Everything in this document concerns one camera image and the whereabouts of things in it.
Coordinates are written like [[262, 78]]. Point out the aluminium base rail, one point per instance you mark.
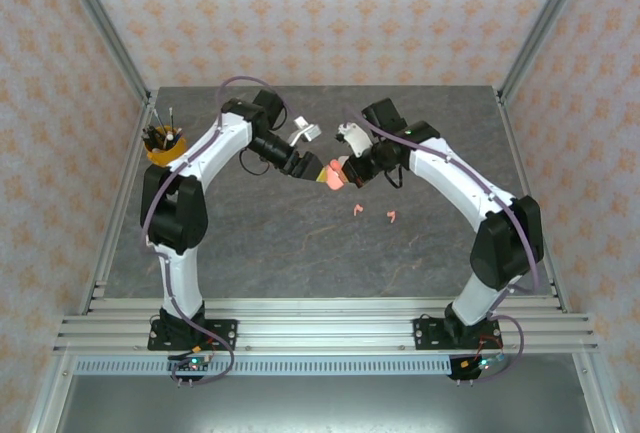
[[325, 328]]

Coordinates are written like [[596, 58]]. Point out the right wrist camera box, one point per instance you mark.
[[357, 139]]

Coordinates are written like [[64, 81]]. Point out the black pen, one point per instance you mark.
[[160, 140], [150, 134]]

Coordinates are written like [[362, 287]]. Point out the grey metal panel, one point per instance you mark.
[[325, 408]]

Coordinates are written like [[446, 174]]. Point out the dark pencil with eraser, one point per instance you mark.
[[171, 118]]

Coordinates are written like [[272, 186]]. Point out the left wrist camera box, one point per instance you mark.
[[306, 132]]

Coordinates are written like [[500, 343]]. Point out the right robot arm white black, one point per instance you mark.
[[460, 175]]

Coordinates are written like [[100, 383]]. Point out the yellow metal pen bucket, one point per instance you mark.
[[162, 157]]

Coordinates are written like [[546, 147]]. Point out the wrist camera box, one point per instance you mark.
[[357, 139], [306, 132]]

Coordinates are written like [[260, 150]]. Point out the aluminium frame post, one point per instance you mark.
[[598, 398], [104, 23], [48, 398], [537, 23]]

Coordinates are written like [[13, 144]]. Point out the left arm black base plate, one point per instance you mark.
[[222, 335]]

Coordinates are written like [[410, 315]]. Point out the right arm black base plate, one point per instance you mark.
[[425, 335]]

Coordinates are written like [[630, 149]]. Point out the white pencil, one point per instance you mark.
[[160, 120]]

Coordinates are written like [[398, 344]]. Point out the pink earbud charging case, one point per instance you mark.
[[334, 180]]

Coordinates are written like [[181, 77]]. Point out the aluminium table side rail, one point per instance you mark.
[[142, 118], [518, 153]]

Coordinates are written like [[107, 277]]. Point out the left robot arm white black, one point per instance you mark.
[[181, 283]]

